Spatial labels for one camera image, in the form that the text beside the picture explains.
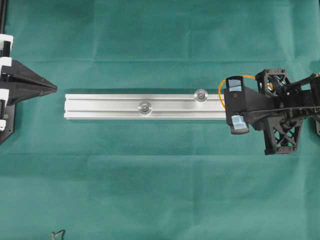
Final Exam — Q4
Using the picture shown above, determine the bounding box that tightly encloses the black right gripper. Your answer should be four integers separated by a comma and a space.
226, 69, 320, 155

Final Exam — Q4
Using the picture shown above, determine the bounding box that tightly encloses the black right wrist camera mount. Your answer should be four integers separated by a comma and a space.
223, 78, 276, 131

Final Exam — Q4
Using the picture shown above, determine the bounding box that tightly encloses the black aluminium frame rail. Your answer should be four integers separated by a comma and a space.
0, 0, 8, 34

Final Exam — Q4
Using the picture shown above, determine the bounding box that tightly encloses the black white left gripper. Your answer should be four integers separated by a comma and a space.
0, 34, 58, 131

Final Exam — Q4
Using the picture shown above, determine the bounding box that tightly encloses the green table cloth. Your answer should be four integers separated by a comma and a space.
0, 0, 320, 240

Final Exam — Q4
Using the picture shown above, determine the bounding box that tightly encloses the silver shaft pulley far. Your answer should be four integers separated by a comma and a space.
193, 89, 208, 103

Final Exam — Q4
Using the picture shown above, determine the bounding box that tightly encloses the silver shaft pulley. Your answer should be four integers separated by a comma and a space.
137, 101, 152, 116
193, 89, 208, 103

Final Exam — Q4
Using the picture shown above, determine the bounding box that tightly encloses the silver shaft pulley near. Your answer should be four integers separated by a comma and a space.
137, 101, 152, 116

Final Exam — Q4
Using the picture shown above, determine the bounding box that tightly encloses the orange rubber band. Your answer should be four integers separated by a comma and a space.
217, 74, 256, 109

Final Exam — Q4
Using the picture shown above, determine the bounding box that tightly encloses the silver aluminium extrusion rail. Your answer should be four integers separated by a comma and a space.
64, 93, 226, 120

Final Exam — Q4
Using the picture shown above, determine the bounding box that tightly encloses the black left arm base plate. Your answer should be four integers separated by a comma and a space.
0, 105, 16, 144

